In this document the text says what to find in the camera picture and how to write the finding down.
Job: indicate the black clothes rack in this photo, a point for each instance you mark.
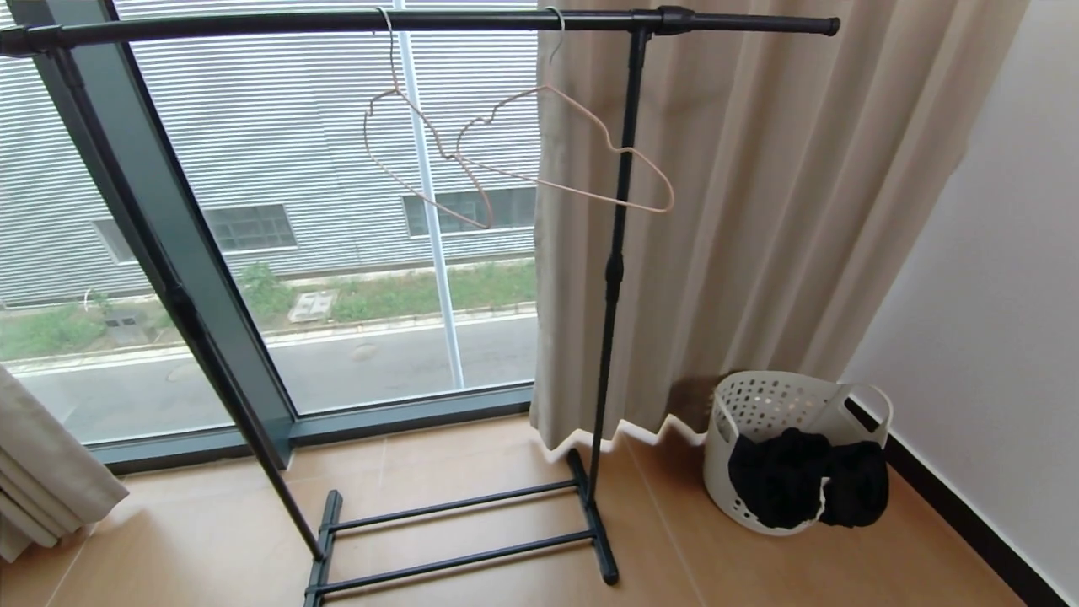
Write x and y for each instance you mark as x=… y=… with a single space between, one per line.
x=337 y=21

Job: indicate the heap of clothes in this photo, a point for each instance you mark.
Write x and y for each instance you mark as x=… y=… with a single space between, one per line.
x=784 y=480

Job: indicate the white laundry basket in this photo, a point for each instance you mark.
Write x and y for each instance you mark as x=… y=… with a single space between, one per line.
x=759 y=405

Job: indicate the pink clothes hanger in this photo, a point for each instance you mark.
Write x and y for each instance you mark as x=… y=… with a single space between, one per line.
x=489 y=221
x=670 y=202

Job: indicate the window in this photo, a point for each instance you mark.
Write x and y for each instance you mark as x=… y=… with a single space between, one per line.
x=169 y=219

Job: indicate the beige curtain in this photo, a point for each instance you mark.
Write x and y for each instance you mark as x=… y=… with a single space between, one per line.
x=42 y=472
x=742 y=211

